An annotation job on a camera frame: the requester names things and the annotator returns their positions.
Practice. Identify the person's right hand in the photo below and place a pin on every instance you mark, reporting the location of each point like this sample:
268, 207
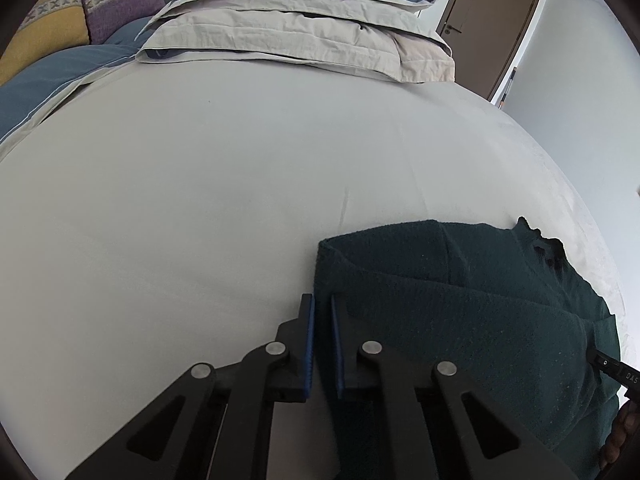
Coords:
625, 425

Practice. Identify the blue pillow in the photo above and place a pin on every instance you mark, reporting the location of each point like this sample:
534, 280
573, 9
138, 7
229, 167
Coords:
50, 80

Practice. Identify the white bed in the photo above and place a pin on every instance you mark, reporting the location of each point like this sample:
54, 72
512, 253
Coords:
200, 185

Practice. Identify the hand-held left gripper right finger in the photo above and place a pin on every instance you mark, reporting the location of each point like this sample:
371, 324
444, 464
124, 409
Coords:
335, 347

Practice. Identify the purple patterned cushion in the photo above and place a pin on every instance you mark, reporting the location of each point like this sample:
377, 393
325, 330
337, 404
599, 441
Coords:
120, 5

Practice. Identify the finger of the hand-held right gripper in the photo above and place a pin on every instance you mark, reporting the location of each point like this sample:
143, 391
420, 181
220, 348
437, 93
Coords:
602, 361

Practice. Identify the brown door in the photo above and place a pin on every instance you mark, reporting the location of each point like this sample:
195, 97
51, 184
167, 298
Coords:
490, 25

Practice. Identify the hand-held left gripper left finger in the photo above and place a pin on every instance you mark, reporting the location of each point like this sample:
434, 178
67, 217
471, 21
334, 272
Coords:
309, 342

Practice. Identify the folded grey and blue duvet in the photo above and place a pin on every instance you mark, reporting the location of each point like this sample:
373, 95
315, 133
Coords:
275, 35

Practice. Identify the yellow patterned cushion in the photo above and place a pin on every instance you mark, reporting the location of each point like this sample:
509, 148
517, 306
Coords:
45, 35

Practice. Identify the dark green sweater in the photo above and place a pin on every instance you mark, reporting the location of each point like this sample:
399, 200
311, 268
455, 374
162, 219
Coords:
475, 310

